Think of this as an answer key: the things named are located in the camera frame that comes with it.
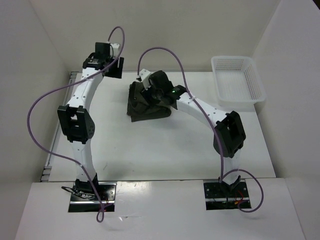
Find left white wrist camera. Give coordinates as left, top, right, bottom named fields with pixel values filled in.
left=110, top=43, right=121, bottom=58

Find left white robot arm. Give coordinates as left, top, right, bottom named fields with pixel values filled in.
left=57, top=41, right=124, bottom=200

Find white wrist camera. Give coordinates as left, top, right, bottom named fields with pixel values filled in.
left=136, top=69, right=152, bottom=90
left=110, top=43, right=121, bottom=58

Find aluminium table edge rail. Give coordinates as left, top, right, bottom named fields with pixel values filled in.
left=40, top=71, right=80, bottom=183

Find white plastic basket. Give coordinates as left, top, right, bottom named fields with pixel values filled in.
left=211, top=55, right=266, bottom=106

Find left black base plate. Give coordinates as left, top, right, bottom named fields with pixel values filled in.
left=64, top=182, right=117, bottom=213

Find olive green shorts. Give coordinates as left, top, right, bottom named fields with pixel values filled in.
left=126, top=81, right=172, bottom=123

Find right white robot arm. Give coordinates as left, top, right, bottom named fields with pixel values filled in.
left=138, top=69, right=246, bottom=197

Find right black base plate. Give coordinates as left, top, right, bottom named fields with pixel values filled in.
left=203, top=180, right=252, bottom=211

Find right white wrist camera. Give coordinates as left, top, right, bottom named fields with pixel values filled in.
left=136, top=69, right=152, bottom=90

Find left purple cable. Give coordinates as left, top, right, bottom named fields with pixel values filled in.
left=26, top=26, right=126, bottom=223

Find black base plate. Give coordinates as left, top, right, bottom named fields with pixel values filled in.
left=64, top=182, right=117, bottom=213
left=203, top=180, right=252, bottom=211

